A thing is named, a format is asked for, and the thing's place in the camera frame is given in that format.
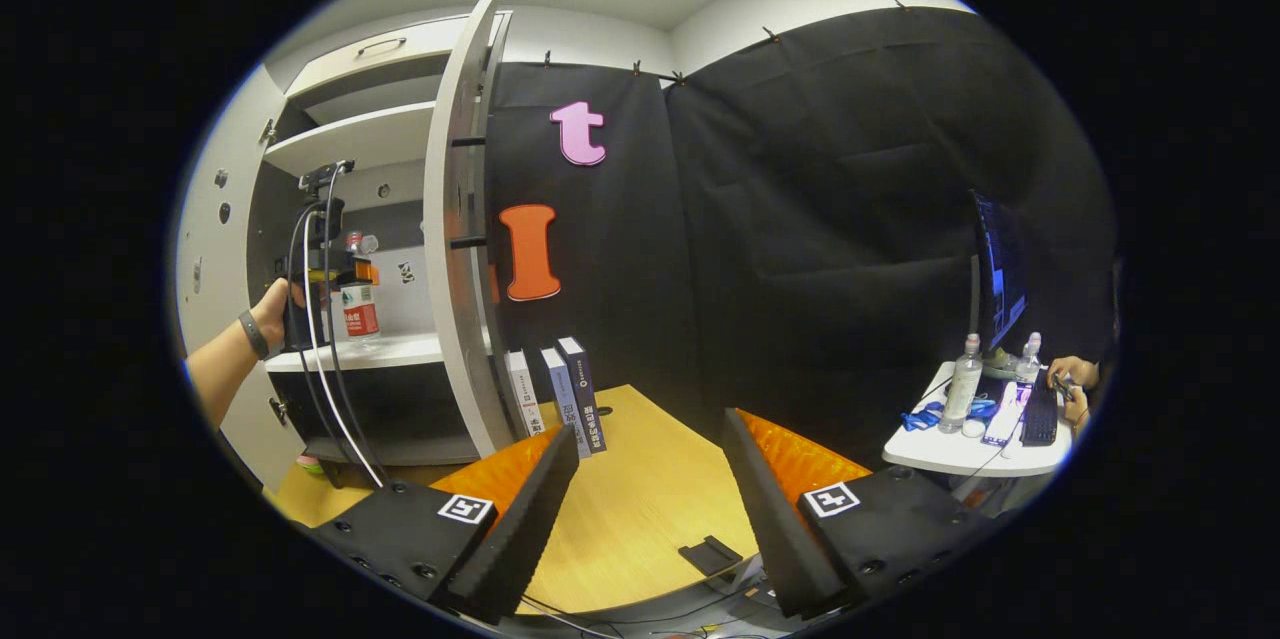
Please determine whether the dark blue standing book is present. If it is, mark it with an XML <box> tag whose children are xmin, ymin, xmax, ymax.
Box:
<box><xmin>557</xmin><ymin>336</ymin><xmax>608</xmax><ymax>455</ymax></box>

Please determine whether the white standing book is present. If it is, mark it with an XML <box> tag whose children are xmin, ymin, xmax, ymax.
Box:
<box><xmin>505</xmin><ymin>349</ymin><xmax>546</xmax><ymax>438</ymax></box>

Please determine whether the black computer monitor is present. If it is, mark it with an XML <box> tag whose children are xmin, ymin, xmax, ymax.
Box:
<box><xmin>968</xmin><ymin>189</ymin><xmax>1031</xmax><ymax>355</ymax></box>

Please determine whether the blue lanyard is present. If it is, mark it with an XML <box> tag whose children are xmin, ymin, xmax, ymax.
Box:
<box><xmin>900</xmin><ymin>399</ymin><xmax>1001</xmax><ymax>432</ymax></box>

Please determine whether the black keyboard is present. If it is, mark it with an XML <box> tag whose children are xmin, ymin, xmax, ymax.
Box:
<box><xmin>1020</xmin><ymin>374</ymin><xmax>1059</xmax><ymax>448</ymax></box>

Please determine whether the black backdrop cloth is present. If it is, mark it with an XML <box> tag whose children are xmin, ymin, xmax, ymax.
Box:
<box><xmin>485</xmin><ymin>4</ymin><xmax>1116</xmax><ymax>465</ymax></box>

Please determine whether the white cabinet door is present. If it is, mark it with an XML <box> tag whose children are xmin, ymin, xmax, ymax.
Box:
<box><xmin>172</xmin><ymin>64</ymin><xmax>306</xmax><ymax>490</ymax></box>
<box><xmin>422</xmin><ymin>0</ymin><xmax>516</xmax><ymax>460</ymax></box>

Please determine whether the white cable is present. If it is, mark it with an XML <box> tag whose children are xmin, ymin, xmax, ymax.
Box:
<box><xmin>300</xmin><ymin>209</ymin><xmax>386</xmax><ymax>488</ymax></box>

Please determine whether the black flat bracket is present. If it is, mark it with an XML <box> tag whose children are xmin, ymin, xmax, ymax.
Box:
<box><xmin>678</xmin><ymin>536</ymin><xmax>744</xmax><ymax>577</ymax></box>

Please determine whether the tall clear bottle white cap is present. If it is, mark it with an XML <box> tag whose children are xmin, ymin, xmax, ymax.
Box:
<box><xmin>938</xmin><ymin>333</ymin><xmax>984</xmax><ymax>435</ymax></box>

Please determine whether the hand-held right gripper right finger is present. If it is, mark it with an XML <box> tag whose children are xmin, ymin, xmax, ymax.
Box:
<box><xmin>720</xmin><ymin>407</ymin><xmax>1001</xmax><ymax>620</ymax></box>

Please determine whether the dark wristband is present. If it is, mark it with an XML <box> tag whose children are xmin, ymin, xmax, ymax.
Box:
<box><xmin>238</xmin><ymin>309</ymin><xmax>271</xmax><ymax>362</ymax></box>

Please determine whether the pale blue standing book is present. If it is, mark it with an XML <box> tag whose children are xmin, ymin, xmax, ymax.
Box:
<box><xmin>540</xmin><ymin>347</ymin><xmax>591</xmax><ymax>460</ymax></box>

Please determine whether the white cabinet drawer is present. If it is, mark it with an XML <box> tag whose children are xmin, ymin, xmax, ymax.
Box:
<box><xmin>283</xmin><ymin>14</ymin><xmax>471</xmax><ymax>105</ymax></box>

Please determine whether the thin black cable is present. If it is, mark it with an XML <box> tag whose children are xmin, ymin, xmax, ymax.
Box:
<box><xmin>520</xmin><ymin>587</ymin><xmax>761</xmax><ymax>635</ymax></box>

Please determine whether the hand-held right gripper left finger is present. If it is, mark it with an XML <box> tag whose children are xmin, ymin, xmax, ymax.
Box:
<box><xmin>310</xmin><ymin>422</ymin><xmax>581</xmax><ymax>625</ymax></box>

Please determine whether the clear water bottle red label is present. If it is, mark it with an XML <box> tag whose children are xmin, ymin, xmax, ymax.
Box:
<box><xmin>338</xmin><ymin>231</ymin><xmax>383</xmax><ymax>342</ymax></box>

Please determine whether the white cabinet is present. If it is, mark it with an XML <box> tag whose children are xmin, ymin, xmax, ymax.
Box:
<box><xmin>245</xmin><ymin>11</ymin><xmax>501</xmax><ymax>468</ymax></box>

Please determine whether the white flat device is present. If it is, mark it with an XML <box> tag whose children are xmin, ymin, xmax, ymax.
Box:
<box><xmin>980</xmin><ymin>381</ymin><xmax>1031</xmax><ymax>448</ymax></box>

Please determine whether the white side table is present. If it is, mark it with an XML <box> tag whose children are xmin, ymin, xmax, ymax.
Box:
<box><xmin>882</xmin><ymin>359</ymin><xmax>1076</xmax><ymax>478</ymax></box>

